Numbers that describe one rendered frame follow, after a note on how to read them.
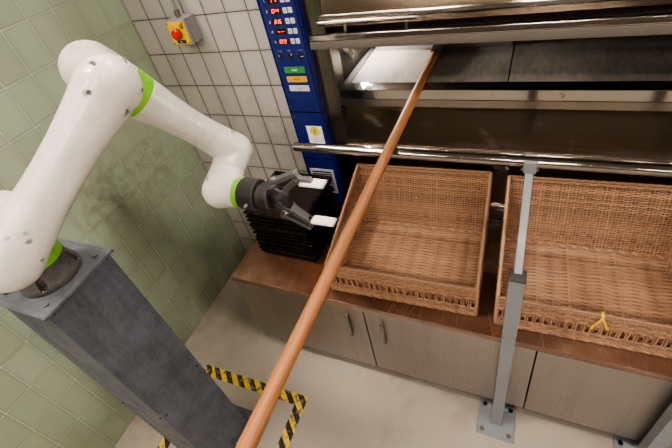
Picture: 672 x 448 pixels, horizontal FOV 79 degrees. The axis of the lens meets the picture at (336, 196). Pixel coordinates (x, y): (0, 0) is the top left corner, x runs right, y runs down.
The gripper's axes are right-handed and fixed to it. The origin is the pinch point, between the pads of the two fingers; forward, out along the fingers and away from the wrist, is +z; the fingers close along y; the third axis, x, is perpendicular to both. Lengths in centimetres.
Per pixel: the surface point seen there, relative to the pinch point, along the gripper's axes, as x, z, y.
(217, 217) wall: -55, -112, 79
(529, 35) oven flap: -50, 44, -23
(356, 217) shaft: 4.8, 10.4, -1.5
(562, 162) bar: -27, 55, 1
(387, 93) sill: -64, -2, 3
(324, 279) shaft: 23.9, 10.0, -1.6
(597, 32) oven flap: -50, 59, -23
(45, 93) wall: -14, -112, -23
